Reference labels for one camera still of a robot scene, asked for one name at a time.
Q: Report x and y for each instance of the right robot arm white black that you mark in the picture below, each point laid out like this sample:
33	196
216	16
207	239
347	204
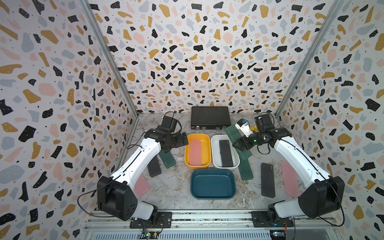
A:
323	193

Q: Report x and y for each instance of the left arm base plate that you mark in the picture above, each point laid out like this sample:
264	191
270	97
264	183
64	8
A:
158	220

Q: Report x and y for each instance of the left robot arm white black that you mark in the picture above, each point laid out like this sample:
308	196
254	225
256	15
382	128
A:
115	194

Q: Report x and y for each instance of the dark grey pencil case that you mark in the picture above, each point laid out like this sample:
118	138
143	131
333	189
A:
154	167
226	155
267	180

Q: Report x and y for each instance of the yellow storage box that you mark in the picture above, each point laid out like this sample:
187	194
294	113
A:
206	151

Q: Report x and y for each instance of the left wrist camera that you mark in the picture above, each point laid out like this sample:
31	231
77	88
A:
169	123

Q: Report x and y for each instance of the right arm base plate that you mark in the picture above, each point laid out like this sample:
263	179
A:
266	219

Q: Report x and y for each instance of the yellow plastic triangle piece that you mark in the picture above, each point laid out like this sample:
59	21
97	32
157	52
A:
254	129

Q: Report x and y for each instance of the white storage box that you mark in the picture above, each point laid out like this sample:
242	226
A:
216	156

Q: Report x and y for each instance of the pink pencil case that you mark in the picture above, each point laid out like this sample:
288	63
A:
290	181
142	186
195	152

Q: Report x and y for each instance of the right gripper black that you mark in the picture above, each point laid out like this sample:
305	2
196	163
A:
243	140

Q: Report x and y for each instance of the black briefcase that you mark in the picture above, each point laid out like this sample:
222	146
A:
210	118

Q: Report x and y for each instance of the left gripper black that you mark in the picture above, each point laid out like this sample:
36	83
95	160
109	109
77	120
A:
180	141

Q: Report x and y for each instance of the teal storage box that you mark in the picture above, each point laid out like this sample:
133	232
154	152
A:
213	184

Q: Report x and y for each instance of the aluminium rail front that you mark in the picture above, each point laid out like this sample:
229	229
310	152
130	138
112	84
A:
210	225

